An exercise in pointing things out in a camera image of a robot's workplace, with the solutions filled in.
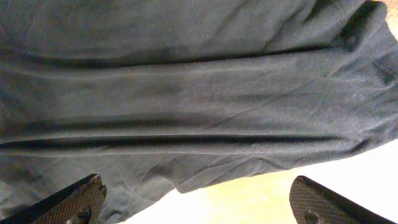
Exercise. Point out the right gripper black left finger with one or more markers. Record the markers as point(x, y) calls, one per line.
point(79, 203)

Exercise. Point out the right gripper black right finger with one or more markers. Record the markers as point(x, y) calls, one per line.
point(313, 203)

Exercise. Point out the dark green t-shirt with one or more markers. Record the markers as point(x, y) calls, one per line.
point(157, 96)

